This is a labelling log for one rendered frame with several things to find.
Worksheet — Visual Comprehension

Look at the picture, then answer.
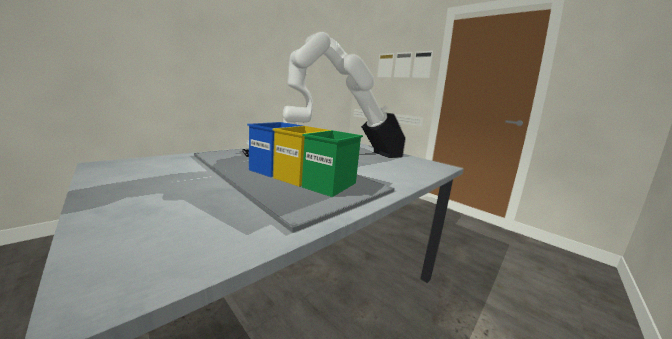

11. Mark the blue bin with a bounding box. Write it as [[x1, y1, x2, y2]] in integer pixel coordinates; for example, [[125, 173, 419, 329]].
[[247, 122, 302, 177]]

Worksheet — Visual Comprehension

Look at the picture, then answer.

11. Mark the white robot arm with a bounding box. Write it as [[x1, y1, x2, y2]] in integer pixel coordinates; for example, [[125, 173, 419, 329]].
[[283, 32, 387, 127]]

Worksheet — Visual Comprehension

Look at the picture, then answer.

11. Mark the yellow recycle bin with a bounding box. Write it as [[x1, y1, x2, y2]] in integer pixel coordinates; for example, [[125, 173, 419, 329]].
[[273, 126, 330, 186]]

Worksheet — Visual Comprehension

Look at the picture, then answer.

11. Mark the green returns bin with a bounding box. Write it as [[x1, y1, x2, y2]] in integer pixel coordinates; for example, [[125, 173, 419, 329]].
[[302, 130, 363, 197]]

